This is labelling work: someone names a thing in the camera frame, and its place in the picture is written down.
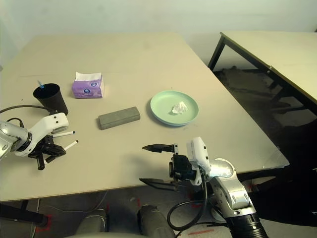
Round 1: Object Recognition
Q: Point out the black table leg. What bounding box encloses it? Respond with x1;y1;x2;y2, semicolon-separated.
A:
0;200;49;225
236;165;293;189

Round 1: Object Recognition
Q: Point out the beige side table black frame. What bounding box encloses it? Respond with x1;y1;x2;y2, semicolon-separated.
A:
207;31;317;105

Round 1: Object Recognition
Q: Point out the light blue plate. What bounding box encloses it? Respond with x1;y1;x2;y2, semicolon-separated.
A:
151;109;199;128

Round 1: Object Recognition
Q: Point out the black left wrist camera cable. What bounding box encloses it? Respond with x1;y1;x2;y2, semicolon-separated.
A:
0;105;50;128

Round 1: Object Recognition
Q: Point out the white marker blue cap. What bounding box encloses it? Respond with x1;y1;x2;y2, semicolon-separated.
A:
52;131;76;138

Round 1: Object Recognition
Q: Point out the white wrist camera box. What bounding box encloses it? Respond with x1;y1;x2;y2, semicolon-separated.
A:
186;136;211;186
14;112;69;157

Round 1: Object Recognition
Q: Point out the grey robot torso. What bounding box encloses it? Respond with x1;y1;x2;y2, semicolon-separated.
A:
63;232;144;238

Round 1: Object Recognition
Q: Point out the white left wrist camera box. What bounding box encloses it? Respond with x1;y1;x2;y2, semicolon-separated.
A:
14;112;69;157

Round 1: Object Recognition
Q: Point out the light green plate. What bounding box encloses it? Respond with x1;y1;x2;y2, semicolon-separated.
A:
150;90;200;124

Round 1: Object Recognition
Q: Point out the black plastic cup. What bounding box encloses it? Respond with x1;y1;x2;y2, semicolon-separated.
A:
33;83;69;116

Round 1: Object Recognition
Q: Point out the grey glasses case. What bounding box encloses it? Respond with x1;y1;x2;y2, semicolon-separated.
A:
98;106;141;131

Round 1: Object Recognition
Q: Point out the white marker black cap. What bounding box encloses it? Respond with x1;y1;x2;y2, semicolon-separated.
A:
43;140;79;166

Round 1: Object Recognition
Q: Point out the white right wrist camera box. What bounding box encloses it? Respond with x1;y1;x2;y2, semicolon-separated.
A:
186;136;211;186

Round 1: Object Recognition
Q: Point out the purple tissue pack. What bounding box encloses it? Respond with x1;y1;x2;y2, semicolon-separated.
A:
71;71;105;99

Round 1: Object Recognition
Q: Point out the white tissue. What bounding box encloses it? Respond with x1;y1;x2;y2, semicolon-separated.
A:
169;101;188;115

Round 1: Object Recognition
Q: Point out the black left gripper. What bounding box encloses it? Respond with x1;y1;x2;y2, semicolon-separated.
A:
28;136;67;171

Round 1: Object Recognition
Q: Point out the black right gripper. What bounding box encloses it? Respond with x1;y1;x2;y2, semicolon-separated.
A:
139;143;199;193

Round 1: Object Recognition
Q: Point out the white floor cable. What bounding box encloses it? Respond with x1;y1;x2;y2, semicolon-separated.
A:
39;192;108;213

